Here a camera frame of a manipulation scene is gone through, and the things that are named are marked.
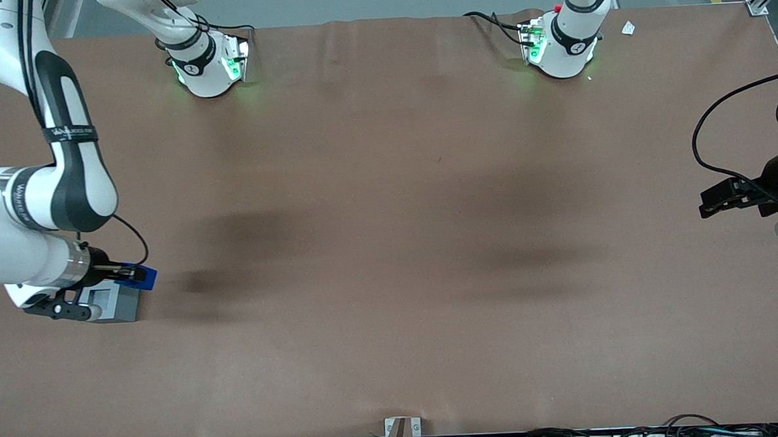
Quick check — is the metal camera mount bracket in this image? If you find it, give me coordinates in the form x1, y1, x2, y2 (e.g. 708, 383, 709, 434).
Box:
383, 415, 423, 437

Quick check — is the black left arm base cable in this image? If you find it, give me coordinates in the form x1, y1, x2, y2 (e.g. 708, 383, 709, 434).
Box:
462, 9, 528, 48

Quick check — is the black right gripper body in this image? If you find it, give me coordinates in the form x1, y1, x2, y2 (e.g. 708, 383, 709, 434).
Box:
82, 245, 117, 289

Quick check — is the blue plastic insert part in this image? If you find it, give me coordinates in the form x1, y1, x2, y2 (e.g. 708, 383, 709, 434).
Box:
114, 260, 159, 293

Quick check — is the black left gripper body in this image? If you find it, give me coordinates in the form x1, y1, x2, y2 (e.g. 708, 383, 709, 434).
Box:
752, 145, 778, 219

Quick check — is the paper table cover sheet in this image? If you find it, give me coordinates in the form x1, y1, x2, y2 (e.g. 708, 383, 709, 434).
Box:
0, 0, 778, 437

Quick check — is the gray cube base with hole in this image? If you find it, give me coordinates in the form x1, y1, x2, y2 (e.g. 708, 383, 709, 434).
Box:
77, 282, 140, 325

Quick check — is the long black looped cable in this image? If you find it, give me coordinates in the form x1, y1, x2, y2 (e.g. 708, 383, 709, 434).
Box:
688, 69, 778, 199

